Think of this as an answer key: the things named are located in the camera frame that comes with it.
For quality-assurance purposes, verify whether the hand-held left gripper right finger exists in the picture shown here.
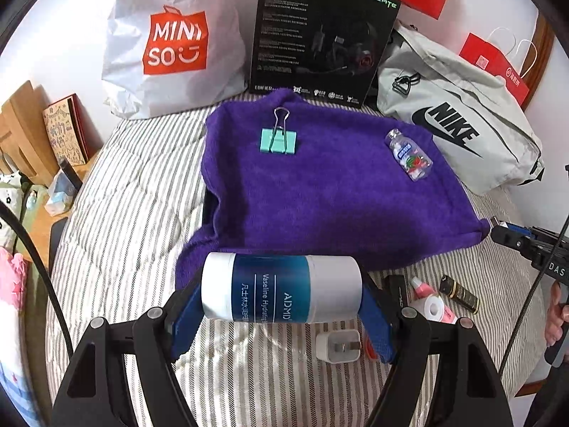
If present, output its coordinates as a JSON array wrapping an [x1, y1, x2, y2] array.
[[358, 273, 510, 427]]

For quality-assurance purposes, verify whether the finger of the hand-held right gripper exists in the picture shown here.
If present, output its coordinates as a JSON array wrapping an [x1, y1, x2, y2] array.
[[490, 227, 534, 255], [489, 217, 556, 237]]

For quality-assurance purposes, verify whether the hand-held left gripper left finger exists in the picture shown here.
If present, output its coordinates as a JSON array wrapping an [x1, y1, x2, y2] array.
[[51, 287, 209, 427]]

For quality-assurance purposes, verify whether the black lipstick tube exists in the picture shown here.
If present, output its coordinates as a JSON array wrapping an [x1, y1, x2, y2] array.
[[383, 275, 416, 310]]

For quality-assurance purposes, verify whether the white charger plug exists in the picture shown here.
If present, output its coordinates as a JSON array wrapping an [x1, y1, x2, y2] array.
[[315, 330, 361, 364]]

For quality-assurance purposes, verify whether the white tape roll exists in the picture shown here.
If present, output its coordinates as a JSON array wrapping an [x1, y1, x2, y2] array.
[[409, 296, 447, 321]]

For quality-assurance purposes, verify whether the pink highlighter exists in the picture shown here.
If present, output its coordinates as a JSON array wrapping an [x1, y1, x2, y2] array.
[[409, 276, 458, 323]]

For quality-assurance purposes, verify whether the black and gold tube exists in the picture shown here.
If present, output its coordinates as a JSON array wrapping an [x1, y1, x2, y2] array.
[[439, 275, 480, 314]]

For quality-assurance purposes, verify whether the white and blue jar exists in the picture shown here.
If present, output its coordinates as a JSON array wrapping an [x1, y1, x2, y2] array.
[[201, 251, 364, 323]]

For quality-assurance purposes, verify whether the person's right hand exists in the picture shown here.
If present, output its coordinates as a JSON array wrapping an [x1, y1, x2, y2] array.
[[544, 282, 569, 343]]

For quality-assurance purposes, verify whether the grey sling bag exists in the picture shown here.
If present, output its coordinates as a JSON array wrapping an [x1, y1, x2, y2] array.
[[376, 20, 545, 195]]

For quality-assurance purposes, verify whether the small clear plastic bottle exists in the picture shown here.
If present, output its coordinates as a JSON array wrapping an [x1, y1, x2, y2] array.
[[385, 128, 433, 182]]

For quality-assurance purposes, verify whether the striped bedsheet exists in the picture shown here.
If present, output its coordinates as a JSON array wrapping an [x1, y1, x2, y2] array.
[[44, 93, 552, 427]]

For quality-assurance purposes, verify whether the purple towel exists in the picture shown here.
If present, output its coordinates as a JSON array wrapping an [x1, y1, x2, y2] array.
[[174, 88, 491, 293]]

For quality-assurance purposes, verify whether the red and white paper bag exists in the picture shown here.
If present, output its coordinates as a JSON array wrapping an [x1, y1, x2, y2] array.
[[458, 27, 538, 110]]

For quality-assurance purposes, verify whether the pink star cloth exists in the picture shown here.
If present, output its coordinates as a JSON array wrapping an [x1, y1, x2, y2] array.
[[0, 248, 33, 365]]

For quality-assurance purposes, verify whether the clear plastic packet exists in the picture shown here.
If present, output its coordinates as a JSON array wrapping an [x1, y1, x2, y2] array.
[[44, 173, 81, 217]]

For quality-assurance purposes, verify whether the mint green binder clip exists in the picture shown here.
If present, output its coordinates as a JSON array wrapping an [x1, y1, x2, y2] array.
[[259, 107, 298, 156]]

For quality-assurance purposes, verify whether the panda print pillow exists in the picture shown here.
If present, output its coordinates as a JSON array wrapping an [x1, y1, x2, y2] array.
[[0, 171, 34, 250]]

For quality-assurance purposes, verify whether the black headset box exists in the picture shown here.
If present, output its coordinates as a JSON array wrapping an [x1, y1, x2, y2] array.
[[248, 0, 403, 108]]

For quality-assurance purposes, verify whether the white plastic shopping bag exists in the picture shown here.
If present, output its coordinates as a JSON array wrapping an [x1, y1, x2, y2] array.
[[101, 0, 250, 120]]

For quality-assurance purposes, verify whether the black cable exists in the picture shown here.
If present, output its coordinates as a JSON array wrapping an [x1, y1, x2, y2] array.
[[0, 200, 76, 357], [498, 213, 569, 376]]

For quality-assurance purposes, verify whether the brown wooden frame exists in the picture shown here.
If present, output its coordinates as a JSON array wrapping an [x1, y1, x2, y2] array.
[[520, 9, 555, 112]]

